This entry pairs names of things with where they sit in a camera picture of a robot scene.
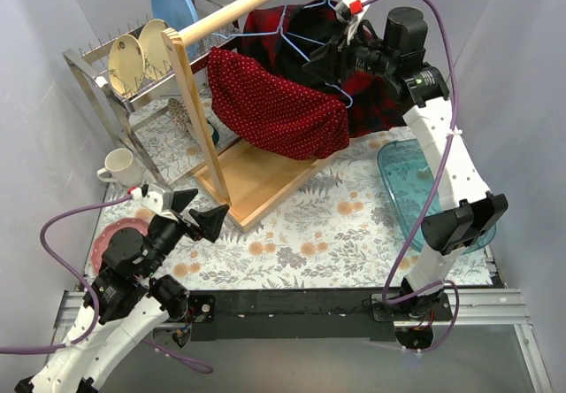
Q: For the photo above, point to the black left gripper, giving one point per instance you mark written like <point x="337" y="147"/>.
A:
<point x="184" y="219"/>

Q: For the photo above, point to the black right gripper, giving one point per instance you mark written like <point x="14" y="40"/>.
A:
<point x="338" y="52"/>

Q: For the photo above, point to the red plaid skirt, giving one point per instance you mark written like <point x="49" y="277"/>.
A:
<point x="278" y="38"/>

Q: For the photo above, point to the light blue wire hanger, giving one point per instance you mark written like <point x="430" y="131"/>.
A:
<point x="323" y="10"/>

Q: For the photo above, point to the red polka dot cloth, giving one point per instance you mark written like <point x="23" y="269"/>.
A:
<point x="274" y="114"/>

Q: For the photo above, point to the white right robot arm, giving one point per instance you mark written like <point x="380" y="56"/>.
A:
<point x="431" y="118"/>

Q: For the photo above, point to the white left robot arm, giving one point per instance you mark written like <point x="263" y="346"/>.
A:
<point x="126" y="301"/>

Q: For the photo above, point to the wooden clothes rack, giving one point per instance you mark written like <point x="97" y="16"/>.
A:
<point x="253" y="182"/>

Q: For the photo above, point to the teal cup under rack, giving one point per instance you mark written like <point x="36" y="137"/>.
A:
<point x="213" y="133"/>

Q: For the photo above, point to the white mug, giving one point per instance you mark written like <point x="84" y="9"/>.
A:
<point x="120" y="166"/>

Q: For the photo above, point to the metal dish rack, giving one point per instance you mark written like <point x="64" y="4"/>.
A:
<point x="140" y="123"/>

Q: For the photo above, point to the pink dotted plate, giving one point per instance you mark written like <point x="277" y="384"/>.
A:
<point x="101" y="243"/>

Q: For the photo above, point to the patterned bowl under rack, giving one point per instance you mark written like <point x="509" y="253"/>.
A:
<point x="179" y="115"/>

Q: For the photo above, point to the teal plastic tray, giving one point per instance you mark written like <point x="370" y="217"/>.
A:
<point x="411" y="189"/>

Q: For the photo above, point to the floral table mat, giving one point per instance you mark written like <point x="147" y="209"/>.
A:
<point x="338" y="230"/>

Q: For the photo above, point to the cream plate rear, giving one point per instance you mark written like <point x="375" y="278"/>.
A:
<point x="157" y="63"/>

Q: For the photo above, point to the cream plate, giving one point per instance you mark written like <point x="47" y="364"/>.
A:
<point x="157" y="63"/>
<point x="126" y="65"/>

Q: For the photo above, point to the cream plate front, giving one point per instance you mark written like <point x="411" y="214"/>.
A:
<point x="126" y="65"/>

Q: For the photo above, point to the blue plate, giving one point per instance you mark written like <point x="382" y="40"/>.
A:
<point x="177" y="14"/>

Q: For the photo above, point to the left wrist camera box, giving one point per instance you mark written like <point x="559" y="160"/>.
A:
<point x="155" y="198"/>

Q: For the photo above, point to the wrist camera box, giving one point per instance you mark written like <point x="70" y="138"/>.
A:
<point x="155" y="198"/>
<point x="351" y="12"/>

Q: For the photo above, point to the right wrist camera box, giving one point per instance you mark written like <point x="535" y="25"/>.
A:
<point x="351" y="12"/>

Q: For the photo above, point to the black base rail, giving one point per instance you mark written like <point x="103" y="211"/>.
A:
<point x="297" y="314"/>

